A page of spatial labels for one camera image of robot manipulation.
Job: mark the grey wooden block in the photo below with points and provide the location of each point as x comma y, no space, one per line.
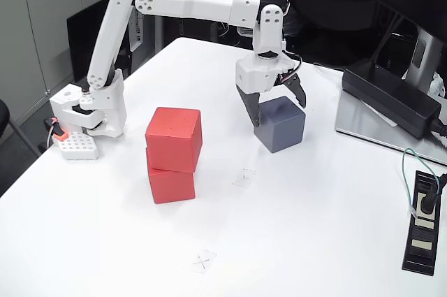
283,129

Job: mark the red wooden block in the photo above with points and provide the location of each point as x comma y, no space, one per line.
171,187
173,139

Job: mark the silver monitor stand base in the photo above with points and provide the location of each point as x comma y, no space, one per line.
359,125

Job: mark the black equipment box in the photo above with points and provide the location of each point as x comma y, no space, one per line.
195,29

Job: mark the black power adapter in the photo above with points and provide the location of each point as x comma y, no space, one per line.
384,98

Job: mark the silver monitor stand column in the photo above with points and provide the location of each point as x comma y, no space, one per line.
424,52

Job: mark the crumpled white paper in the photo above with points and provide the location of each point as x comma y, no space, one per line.
440,84

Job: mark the black power plug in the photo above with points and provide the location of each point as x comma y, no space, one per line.
427,202

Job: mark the white perforated table clamp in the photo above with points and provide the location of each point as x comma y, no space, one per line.
78,146

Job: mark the black flat panel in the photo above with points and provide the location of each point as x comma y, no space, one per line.
84,38

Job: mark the black power strip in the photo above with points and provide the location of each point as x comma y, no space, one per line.
422,251

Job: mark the black chair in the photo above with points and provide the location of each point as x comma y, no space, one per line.
3,115

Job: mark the silver metal post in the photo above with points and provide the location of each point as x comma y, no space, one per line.
159,35

